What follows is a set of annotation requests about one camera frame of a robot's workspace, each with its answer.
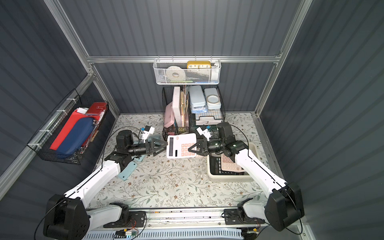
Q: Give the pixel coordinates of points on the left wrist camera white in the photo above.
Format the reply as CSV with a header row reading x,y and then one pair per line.
x,y
146,132

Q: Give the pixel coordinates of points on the white round tape box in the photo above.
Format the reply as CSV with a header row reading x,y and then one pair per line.
x,y
212,99

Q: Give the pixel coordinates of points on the white tape roll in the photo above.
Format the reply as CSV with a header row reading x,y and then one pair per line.
x,y
175,74

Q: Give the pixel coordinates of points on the pink calculator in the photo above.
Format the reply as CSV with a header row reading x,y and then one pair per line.
x,y
178,146
229,166

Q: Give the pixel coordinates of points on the white mesh hanging basket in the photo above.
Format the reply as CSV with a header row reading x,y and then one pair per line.
x,y
194,76

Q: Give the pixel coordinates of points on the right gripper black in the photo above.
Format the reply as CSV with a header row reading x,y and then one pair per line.
x,y
205,146

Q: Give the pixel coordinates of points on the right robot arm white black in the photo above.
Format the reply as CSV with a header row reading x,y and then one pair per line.
x,y
284,204

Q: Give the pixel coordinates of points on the red wallet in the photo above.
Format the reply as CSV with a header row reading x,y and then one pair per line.
x,y
96,109

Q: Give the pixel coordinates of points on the black wire side basket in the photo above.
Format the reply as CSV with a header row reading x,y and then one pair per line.
x,y
92,147

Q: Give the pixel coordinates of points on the floral table mat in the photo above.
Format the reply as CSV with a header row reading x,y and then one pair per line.
x,y
159,182

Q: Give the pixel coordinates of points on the black wire desk organizer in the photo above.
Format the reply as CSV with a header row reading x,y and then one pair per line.
x,y
209,118

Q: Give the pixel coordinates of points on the light blue pencil case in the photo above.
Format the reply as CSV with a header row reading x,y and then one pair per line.
x,y
197,100

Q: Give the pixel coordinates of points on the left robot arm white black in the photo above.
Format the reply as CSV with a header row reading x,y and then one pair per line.
x,y
68,217

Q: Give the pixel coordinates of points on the light blue calculator lower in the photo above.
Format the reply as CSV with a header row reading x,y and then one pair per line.
x,y
128,170

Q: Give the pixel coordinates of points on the red folder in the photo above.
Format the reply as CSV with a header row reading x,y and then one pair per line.
x,y
75,116

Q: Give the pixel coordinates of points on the pink case in organizer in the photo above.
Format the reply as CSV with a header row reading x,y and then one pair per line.
x,y
169,117

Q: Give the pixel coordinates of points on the beige plastic storage box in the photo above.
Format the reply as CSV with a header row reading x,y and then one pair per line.
x,y
246,178

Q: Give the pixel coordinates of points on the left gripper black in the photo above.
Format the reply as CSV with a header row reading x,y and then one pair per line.
x,y
150,147

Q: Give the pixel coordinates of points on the navy blue pouch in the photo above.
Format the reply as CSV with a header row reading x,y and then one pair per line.
x,y
76,138

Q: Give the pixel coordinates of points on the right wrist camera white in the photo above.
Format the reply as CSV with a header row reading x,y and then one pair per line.
x,y
206,132

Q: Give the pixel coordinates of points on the yellow clock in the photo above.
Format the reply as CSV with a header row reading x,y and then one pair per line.
x,y
199,65

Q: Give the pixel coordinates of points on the pink upright book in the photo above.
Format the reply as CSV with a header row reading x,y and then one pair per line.
x,y
176,105

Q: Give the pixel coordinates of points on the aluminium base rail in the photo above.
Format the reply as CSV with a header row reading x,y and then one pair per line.
x,y
177,222

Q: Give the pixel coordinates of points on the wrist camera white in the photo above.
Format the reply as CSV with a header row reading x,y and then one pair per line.
x,y
206,132
146,132

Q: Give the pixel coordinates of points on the small circuit board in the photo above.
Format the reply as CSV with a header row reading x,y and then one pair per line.
x,y
126,234

